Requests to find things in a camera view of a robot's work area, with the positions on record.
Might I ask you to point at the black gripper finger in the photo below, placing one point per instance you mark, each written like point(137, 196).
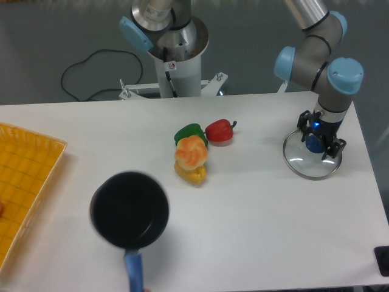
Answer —
point(303, 125)
point(332, 148)

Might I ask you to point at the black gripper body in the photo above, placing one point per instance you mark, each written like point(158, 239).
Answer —
point(324, 125)

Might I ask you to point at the glass lid blue knob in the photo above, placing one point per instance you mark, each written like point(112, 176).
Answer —
point(306, 158)

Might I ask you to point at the black saucepan blue handle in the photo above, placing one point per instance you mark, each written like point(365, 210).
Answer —
point(130, 210)

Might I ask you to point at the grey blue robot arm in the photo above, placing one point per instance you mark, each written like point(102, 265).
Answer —
point(334, 81)

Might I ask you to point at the red bell pepper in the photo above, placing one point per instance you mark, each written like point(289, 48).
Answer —
point(220, 130)

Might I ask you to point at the green bell pepper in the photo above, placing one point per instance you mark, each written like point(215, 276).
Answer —
point(193, 129)

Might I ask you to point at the black object table corner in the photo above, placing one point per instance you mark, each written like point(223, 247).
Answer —
point(382, 254)

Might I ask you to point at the orange swirl bread roll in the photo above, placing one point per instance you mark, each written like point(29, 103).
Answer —
point(191, 152)

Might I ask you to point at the yellow bell pepper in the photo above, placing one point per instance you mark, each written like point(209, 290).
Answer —
point(194, 177)

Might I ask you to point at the yellow woven basket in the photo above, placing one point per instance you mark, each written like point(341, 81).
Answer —
point(28, 160)

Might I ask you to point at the white base mounting frame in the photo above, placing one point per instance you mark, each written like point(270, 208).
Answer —
point(176, 86)

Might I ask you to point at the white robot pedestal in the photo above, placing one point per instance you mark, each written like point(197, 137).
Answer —
point(180, 51)

